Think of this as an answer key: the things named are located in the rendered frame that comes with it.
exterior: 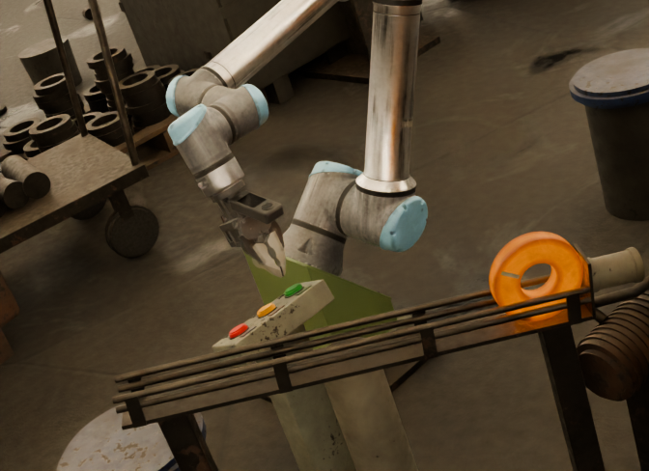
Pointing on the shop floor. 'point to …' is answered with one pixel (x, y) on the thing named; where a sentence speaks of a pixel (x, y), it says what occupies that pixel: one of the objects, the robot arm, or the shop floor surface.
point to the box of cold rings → (221, 27)
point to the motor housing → (622, 365)
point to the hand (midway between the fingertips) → (281, 270)
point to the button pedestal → (292, 321)
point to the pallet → (102, 110)
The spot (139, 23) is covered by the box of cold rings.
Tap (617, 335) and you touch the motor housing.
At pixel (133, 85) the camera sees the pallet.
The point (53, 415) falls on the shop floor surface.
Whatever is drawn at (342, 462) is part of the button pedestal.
